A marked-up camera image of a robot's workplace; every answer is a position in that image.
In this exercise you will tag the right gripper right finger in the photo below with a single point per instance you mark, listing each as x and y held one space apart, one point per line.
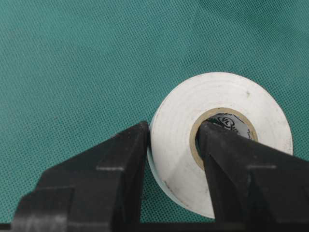
251 183

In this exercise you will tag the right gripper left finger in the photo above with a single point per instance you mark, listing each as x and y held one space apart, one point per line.
98 190

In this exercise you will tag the white tape roll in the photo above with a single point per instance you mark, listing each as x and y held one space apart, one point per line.
237 103

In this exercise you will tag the green table cloth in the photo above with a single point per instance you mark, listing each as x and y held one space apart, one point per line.
75 72

